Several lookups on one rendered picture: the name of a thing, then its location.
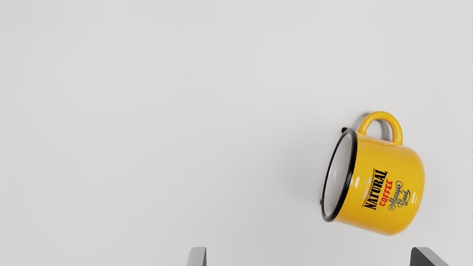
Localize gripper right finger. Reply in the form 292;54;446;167
410;247;450;266

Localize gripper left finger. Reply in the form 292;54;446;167
186;247;207;266

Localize yellow enamel mug black rim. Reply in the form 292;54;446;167
320;111;426;236

